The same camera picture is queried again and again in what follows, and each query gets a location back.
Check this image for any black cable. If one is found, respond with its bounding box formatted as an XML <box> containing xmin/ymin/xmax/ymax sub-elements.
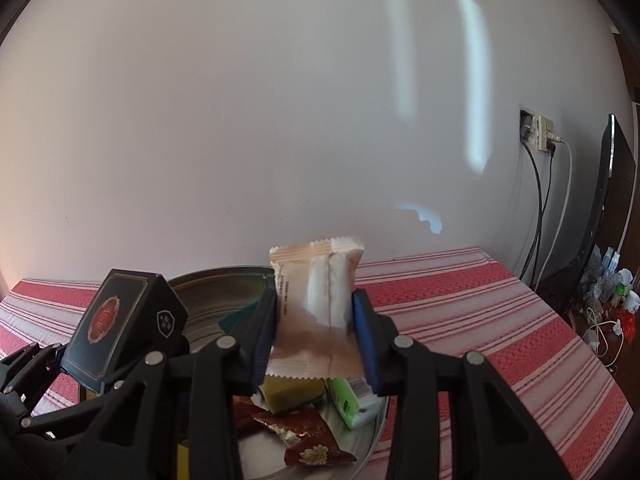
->
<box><xmin>530</xmin><ymin>142</ymin><xmax>557</xmax><ymax>288</ymax></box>
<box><xmin>520</xmin><ymin>132</ymin><xmax>543</xmax><ymax>281</ymax></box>

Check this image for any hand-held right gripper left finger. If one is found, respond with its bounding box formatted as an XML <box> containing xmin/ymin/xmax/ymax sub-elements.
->
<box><xmin>59</xmin><ymin>287</ymin><xmax>279</xmax><ymax>480</ymax></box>

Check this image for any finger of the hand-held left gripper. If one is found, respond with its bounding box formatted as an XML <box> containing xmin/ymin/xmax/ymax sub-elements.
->
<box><xmin>0</xmin><ymin>342</ymin><xmax>68</xmax><ymax>411</ymax></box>
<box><xmin>22</xmin><ymin>379</ymin><xmax>128</xmax><ymax>441</ymax></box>

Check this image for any black box with red emblem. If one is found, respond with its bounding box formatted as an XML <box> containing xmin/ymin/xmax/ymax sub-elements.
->
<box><xmin>60</xmin><ymin>269</ymin><xmax>190</xmax><ymax>395</ymax></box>

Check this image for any red bag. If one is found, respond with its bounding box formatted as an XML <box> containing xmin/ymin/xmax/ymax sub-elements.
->
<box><xmin>614</xmin><ymin>307</ymin><xmax>640</xmax><ymax>342</ymax></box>

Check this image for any white charger with cable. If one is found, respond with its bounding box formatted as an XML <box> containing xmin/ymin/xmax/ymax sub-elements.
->
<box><xmin>580</xmin><ymin>307</ymin><xmax>628</xmax><ymax>368</ymax></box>

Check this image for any black flat monitor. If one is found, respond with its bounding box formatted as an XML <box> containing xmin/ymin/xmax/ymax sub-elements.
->
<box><xmin>537</xmin><ymin>112</ymin><xmax>638</xmax><ymax>313</ymax></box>

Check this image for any white wall socket plate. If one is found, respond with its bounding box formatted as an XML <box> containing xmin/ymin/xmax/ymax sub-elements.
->
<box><xmin>519</xmin><ymin>105</ymin><xmax>557</xmax><ymax>153</ymax></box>

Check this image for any beige snack packet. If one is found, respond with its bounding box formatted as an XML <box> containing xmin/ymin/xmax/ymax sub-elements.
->
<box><xmin>265</xmin><ymin>236</ymin><xmax>368</xmax><ymax>380</ymax></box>

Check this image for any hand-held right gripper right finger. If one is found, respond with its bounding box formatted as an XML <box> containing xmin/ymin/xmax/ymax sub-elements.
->
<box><xmin>352</xmin><ymin>288</ymin><xmax>571</xmax><ymax>480</ymax></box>

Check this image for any red striped cloth-covered desktop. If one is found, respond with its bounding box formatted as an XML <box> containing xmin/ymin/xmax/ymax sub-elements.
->
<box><xmin>0</xmin><ymin>246</ymin><xmax>635</xmax><ymax>480</ymax></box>

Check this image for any cluster of bottles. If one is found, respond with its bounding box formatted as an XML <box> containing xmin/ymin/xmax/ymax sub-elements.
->
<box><xmin>577</xmin><ymin>246</ymin><xmax>640</xmax><ymax>311</ymax></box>

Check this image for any dark red snack packet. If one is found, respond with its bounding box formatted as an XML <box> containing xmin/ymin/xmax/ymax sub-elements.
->
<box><xmin>250</xmin><ymin>406</ymin><xmax>341</xmax><ymax>448</ymax></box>

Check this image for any green snack packet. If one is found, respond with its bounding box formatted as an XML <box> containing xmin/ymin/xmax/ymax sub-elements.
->
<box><xmin>326</xmin><ymin>377</ymin><xmax>385</xmax><ymax>430</ymax></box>

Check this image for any round blue cookie tin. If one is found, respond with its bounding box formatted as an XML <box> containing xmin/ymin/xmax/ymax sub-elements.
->
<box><xmin>77</xmin><ymin>266</ymin><xmax>391</xmax><ymax>480</ymax></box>

